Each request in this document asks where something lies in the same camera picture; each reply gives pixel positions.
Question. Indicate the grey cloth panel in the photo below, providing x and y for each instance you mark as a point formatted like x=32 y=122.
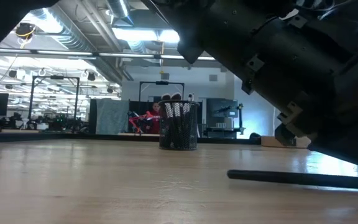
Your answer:
x=112 y=116

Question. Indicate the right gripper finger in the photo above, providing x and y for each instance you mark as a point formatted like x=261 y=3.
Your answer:
x=353 y=152

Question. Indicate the grey square wall panel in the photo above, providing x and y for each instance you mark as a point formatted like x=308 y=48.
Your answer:
x=165 y=76
x=213 y=77

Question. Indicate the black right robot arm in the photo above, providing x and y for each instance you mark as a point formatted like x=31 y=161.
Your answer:
x=244 y=31

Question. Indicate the long ceiling light strip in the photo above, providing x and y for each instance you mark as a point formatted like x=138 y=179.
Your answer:
x=126 y=55

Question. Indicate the red desk lamp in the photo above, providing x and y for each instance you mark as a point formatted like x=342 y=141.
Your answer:
x=135 y=119

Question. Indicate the black gantry frame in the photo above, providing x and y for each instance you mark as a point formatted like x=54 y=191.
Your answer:
x=162 y=82
x=77 y=102

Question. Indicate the shiny round ventilation duct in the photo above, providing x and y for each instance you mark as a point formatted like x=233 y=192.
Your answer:
x=120 y=11

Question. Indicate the person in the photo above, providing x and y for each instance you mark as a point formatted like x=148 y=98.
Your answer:
x=155 y=119

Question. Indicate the black partition panel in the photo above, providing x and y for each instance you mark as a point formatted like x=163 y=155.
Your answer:
x=135 y=107

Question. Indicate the dark equipment cart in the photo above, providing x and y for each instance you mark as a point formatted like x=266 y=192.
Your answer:
x=219 y=107

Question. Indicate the black yellow ceiling reel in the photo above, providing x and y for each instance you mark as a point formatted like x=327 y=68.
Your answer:
x=25 y=30

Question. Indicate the black mesh pencil cup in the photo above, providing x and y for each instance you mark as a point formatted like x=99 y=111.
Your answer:
x=179 y=133

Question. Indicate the background black robot arms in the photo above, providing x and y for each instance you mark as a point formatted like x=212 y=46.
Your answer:
x=61 y=121

